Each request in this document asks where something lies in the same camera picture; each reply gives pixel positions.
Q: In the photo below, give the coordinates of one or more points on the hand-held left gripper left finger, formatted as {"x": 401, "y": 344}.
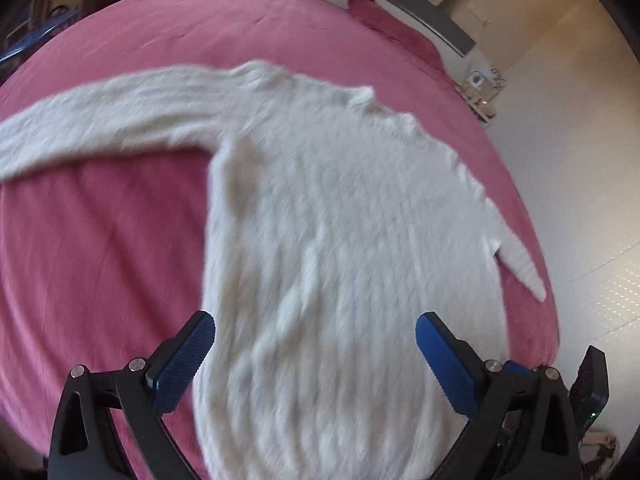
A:
{"x": 182, "y": 365}

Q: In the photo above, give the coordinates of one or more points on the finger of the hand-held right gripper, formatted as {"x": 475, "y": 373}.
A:
{"x": 594, "y": 372}
{"x": 517, "y": 367}

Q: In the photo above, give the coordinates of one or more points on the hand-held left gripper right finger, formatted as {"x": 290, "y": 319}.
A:
{"x": 447, "y": 365}

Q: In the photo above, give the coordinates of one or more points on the white knitted sweater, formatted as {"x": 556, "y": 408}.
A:
{"x": 325, "y": 210}

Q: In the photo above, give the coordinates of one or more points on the beige cloth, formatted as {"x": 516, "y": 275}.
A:
{"x": 600, "y": 447}

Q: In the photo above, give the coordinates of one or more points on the bed with pink blanket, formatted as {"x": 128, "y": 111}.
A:
{"x": 125, "y": 235}

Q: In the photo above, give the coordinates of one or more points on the pink pillow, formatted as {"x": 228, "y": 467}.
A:
{"x": 395, "y": 25}

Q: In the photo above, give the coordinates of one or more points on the white and grey headboard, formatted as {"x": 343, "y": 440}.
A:
{"x": 425, "y": 15}

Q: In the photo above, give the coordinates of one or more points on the blue chair with white frame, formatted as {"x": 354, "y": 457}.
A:
{"x": 30, "y": 30}

